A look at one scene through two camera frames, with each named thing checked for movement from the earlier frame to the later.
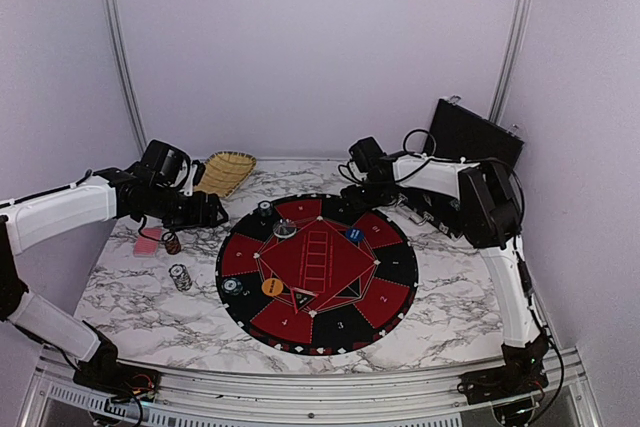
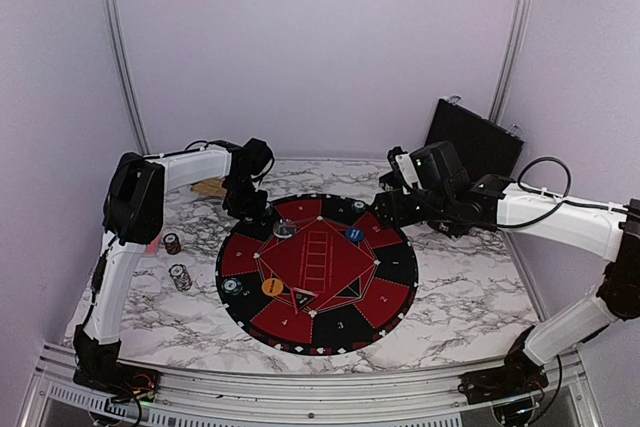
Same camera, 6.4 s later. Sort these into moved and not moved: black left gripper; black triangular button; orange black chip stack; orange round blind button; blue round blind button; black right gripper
Moved: black left gripper; black right gripper
Not moved: blue round blind button; orange black chip stack; orange round blind button; black triangular button
